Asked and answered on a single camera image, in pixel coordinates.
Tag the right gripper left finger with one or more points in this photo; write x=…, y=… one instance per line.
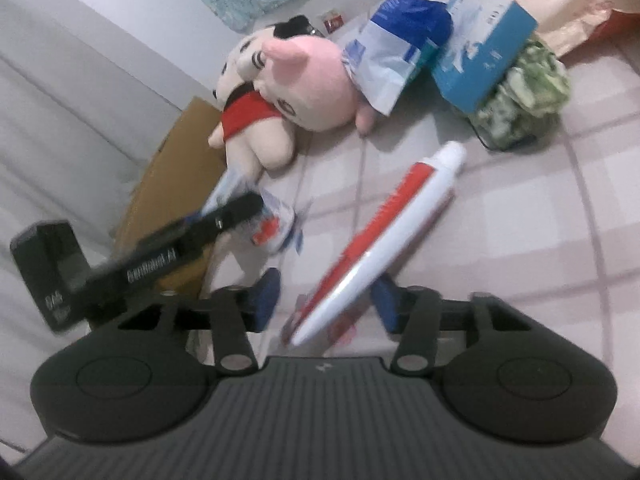
x=236, y=311

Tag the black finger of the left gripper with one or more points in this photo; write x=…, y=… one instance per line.
x=161, y=253

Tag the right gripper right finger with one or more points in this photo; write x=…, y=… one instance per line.
x=413, y=314

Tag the red white toothpaste tube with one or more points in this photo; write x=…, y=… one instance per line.
x=423, y=194

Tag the brown cardboard box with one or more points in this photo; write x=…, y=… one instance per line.
x=179, y=177

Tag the black-haired doll red dress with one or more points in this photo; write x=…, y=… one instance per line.
x=253, y=134

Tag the pink plush pig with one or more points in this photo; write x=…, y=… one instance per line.
x=304, y=77

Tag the green patterned cloth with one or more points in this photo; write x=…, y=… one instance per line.
x=525, y=103

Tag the blue white plastic bag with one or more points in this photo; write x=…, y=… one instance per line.
x=393, y=45

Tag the blue white tissue box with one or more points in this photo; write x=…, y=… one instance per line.
x=486, y=39

